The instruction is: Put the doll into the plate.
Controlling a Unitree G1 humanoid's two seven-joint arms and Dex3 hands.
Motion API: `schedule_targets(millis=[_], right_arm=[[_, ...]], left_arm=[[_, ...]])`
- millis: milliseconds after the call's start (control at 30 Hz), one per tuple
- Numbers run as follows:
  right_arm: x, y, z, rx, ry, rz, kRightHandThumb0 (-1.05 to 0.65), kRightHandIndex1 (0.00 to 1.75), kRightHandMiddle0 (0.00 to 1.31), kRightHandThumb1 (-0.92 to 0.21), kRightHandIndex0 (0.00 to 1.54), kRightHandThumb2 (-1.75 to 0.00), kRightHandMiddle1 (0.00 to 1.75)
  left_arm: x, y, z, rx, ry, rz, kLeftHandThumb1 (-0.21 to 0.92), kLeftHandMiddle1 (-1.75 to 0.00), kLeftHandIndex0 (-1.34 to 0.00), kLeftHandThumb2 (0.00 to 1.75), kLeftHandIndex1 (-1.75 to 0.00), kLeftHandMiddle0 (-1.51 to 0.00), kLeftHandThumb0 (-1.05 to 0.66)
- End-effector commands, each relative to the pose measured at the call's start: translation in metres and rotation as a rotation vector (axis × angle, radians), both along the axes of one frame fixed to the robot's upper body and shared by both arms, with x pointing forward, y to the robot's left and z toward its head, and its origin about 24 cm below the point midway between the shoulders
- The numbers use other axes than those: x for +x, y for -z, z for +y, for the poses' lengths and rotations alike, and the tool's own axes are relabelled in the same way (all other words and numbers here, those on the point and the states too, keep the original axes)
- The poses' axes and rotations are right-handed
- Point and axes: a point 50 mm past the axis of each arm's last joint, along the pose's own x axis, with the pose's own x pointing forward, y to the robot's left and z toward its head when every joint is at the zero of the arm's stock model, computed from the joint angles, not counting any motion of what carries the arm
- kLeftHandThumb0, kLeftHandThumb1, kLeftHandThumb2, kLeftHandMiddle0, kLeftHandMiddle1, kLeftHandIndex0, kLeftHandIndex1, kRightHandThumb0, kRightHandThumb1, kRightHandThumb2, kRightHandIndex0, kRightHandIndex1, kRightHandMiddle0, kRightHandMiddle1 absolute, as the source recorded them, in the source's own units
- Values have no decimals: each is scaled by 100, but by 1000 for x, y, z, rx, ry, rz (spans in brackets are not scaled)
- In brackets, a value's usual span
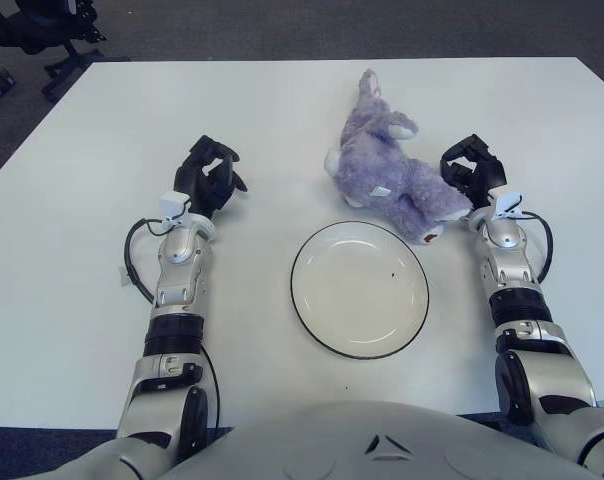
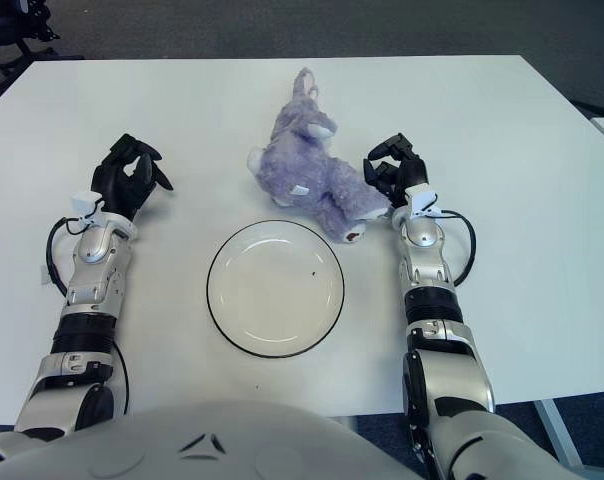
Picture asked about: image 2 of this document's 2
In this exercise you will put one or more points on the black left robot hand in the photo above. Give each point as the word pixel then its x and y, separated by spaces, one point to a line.
pixel 117 180

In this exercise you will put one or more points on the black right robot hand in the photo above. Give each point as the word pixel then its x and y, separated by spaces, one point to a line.
pixel 407 167

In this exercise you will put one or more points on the purple plush bunny doll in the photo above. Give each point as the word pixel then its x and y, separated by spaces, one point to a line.
pixel 307 170

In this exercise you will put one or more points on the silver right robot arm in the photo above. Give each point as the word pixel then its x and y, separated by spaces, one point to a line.
pixel 427 260

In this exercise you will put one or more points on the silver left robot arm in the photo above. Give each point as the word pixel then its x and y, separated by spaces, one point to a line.
pixel 89 280

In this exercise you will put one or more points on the white plate with black rim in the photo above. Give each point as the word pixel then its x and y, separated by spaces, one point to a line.
pixel 274 295

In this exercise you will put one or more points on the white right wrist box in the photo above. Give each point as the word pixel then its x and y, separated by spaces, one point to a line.
pixel 422 197

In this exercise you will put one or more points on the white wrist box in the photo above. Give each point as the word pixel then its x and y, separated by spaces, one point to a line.
pixel 84 202
pixel 422 197

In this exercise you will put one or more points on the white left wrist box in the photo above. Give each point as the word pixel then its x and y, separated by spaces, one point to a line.
pixel 84 202

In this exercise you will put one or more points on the black office chair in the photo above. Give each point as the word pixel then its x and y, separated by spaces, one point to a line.
pixel 2 30

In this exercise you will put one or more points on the white table leg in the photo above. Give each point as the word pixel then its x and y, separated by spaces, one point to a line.
pixel 557 430

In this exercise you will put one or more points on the grey robot torso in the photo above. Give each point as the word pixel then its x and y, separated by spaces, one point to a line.
pixel 282 450

